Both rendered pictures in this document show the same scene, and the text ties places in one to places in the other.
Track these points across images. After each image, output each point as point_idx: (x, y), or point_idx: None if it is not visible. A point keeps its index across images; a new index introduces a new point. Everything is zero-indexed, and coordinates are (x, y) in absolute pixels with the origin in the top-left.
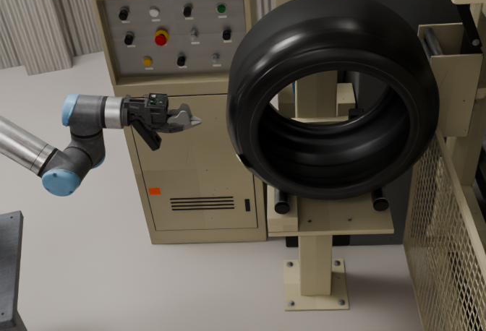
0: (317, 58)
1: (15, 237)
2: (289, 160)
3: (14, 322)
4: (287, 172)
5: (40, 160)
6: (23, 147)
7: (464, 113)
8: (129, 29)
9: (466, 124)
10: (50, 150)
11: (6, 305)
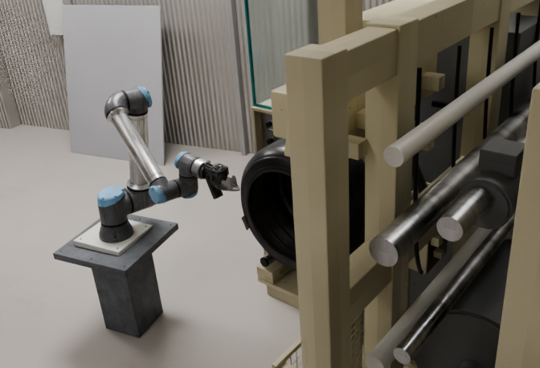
0: (274, 163)
1: (162, 235)
2: (292, 239)
3: (126, 273)
4: (284, 243)
5: (152, 178)
6: (147, 169)
7: (421, 253)
8: (272, 134)
9: (424, 263)
10: (159, 176)
11: (128, 263)
